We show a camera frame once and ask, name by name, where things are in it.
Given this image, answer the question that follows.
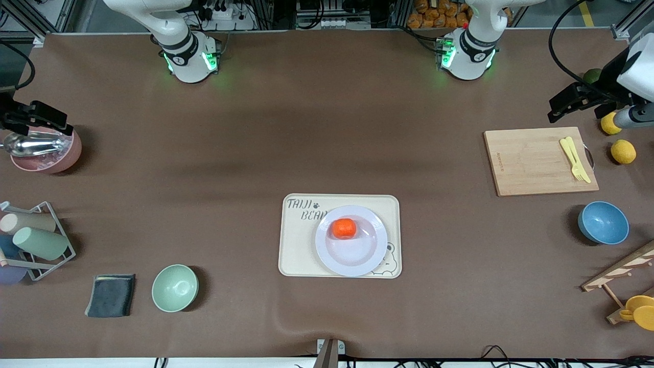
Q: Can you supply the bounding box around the orange fruit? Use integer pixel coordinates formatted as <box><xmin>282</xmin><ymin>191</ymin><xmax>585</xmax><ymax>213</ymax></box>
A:
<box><xmin>332</xmin><ymin>218</ymin><xmax>357</xmax><ymax>240</ymax></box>

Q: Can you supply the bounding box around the lavender round plate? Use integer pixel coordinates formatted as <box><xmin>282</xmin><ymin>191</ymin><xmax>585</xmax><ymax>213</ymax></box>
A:
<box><xmin>315</xmin><ymin>205</ymin><xmax>389</xmax><ymax>277</ymax></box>

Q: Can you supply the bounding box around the shiny metal scoop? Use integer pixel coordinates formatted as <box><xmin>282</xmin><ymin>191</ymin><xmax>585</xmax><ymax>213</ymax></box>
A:
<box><xmin>3</xmin><ymin>132</ymin><xmax>70</xmax><ymax>157</ymax></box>

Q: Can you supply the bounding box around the yellow lemon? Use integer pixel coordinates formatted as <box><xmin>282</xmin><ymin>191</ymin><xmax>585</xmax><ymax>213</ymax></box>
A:
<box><xmin>611</xmin><ymin>140</ymin><xmax>637</xmax><ymax>165</ymax></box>
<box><xmin>600</xmin><ymin>111</ymin><xmax>623</xmax><ymax>135</ymax></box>

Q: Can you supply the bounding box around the pink bowl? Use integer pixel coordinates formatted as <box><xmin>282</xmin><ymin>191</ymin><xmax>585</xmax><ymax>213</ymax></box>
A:
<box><xmin>10</xmin><ymin>127</ymin><xmax>82</xmax><ymax>174</ymax></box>

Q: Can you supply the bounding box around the yellow plastic fork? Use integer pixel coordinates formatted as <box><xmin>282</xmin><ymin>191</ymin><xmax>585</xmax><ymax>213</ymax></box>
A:
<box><xmin>559</xmin><ymin>138</ymin><xmax>585</xmax><ymax>181</ymax></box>

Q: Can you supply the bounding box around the yellow plastic knife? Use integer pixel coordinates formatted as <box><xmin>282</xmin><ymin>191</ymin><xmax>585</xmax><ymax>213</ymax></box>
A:
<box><xmin>566</xmin><ymin>136</ymin><xmax>592</xmax><ymax>184</ymax></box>

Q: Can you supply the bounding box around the wooden cutting board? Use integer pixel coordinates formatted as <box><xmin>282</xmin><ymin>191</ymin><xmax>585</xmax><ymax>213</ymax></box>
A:
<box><xmin>484</xmin><ymin>127</ymin><xmax>599</xmax><ymax>197</ymax></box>

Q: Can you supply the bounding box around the beige cup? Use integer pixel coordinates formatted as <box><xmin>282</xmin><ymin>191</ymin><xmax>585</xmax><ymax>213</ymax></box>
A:
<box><xmin>0</xmin><ymin>213</ymin><xmax>57</xmax><ymax>236</ymax></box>

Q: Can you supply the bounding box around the green cup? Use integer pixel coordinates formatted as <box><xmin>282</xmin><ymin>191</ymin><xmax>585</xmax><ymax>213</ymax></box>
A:
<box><xmin>12</xmin><ymin>227</ymin><xmax>69</xmax><ymax>261</ymax></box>

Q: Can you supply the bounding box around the blue bowl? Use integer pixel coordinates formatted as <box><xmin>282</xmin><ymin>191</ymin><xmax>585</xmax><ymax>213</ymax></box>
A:
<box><xmin>578</xmin><ymin>201</ymin><xmax>630</xmax><ymax>245</ymax></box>

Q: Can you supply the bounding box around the blue cup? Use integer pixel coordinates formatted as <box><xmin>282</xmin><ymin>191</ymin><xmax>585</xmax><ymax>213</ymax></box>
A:
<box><xmin>0</xmin><ymin>235</ymin><xmax>21</xmax><ymax>259</ymax></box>

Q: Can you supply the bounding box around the purple cup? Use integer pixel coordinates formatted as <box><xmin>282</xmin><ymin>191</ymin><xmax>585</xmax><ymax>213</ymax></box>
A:
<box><xmin>0</xmin><ymin>265</ymin><xmax>29</xmax><ymax>286</ymax></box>

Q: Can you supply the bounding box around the pile of bread buns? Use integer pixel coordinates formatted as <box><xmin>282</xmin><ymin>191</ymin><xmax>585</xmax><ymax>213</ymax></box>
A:
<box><xmin>407</xmin><ymin>0</ymin><xmax>473</xmax><ymax>29</ymax></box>

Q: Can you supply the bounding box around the wooden stand rack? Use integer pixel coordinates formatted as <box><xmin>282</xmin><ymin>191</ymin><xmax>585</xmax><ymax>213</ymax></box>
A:
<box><xmin>581</xmin><ymin>240</ymin><xmax>654</xmax><ymax>325</ymax></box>

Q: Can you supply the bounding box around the dark grey folded cloth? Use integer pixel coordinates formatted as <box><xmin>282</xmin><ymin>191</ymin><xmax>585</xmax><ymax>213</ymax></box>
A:
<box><xmin>85</xmin><ymin>274</ymin><xmax>136</xmax><ymax>318</ymax></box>

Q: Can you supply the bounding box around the white power strip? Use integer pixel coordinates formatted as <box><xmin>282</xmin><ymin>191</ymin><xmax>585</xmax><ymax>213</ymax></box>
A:
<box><xmin>202</xmin><ymin>0</ymin><xmax>256</xmax><ymax>30</ymax></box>

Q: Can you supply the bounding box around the mint green bowl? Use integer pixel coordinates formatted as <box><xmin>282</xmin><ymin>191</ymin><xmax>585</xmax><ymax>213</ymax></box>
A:
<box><xmin>152</xmin><ymin>264</ymin><xmax>199</xmax><ymax>313</ymax></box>

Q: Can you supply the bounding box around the brown table mat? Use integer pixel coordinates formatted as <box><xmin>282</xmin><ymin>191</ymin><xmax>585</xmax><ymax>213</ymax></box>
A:
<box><xmin>0</xmin><ymin>30</ymin><xmax>654</xmax><ymax>359</ymax></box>

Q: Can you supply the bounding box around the cream bear print tray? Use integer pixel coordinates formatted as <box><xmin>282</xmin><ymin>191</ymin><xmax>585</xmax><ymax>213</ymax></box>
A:
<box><xmin>278</xmin><ymin>194</ymin><xmax>403</xmax><ymax>279</ymax></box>

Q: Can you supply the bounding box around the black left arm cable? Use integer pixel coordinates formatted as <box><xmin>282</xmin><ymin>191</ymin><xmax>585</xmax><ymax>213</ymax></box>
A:
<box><xmin>548</xmin><ymin>0</ymin><xmax>614</xmax><ymax>95</ymax></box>

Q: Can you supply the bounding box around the grey wire cup rack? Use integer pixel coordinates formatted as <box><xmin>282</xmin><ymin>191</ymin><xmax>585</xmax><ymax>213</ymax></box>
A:
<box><xmin>0</xmin><ymin>201</ymin><xmax>77</xmax><ymax>282</ymax></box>

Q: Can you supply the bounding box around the black cables bundle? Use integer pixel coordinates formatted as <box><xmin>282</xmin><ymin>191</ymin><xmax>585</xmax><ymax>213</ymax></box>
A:
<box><xmin>294</xmin><ymin>345</ymin><xmax>654</xmax><ymax>368</ymax></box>

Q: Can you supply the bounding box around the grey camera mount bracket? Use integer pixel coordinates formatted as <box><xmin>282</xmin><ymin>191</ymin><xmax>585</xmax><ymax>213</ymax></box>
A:
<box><xmin>313</xmin><ymin>338</ymin><xmax>346</xmax><ymax>368</ymax></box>

